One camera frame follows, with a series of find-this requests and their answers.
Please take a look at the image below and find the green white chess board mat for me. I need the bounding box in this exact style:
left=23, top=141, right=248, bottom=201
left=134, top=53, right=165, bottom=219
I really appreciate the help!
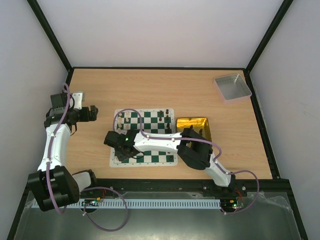
left=109, top=108, right=180, bottom=168

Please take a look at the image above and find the gold metal tin tray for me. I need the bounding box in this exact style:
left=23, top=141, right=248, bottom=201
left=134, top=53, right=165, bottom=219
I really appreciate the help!
left=175, top=116, right=214, bottom=153

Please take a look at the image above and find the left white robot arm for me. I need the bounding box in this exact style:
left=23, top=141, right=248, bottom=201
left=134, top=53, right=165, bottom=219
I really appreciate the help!
left=27, top=91, right=99, bottom=213

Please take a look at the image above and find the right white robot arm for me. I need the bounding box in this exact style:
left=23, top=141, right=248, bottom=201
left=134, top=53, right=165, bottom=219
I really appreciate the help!
left=103, top=128, right=236, bottom=196

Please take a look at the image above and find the silver square metal tin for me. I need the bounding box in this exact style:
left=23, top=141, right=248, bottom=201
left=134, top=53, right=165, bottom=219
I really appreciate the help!
left=213, top=73, right=252, bottom=104

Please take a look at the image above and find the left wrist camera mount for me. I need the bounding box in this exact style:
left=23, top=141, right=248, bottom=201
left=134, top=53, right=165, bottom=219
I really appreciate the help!
left=70, top=91, right=85, bottom=110

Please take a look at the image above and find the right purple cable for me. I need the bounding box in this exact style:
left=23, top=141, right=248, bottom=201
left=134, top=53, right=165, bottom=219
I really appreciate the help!
left=113, top=108, right=261, bottom=216

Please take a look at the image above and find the purple cable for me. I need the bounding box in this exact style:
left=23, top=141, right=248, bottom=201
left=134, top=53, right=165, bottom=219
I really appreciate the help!
left=113, top=108, right=261, bottom=216
left=45, top=82, right=130, bottom=231

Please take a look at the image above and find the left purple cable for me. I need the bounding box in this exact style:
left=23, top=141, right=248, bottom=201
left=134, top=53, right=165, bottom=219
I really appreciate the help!
left=45, top=82, right=130, bottom=231

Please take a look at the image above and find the white slotted cable duct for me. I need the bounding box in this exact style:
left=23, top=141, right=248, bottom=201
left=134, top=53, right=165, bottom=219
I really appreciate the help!
left=32, top=198, right=221, bottom=209

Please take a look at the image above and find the black aluminium frame rail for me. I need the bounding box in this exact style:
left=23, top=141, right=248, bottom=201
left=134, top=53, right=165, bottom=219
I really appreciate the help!
left=24, top=177, right=291, bottom=197

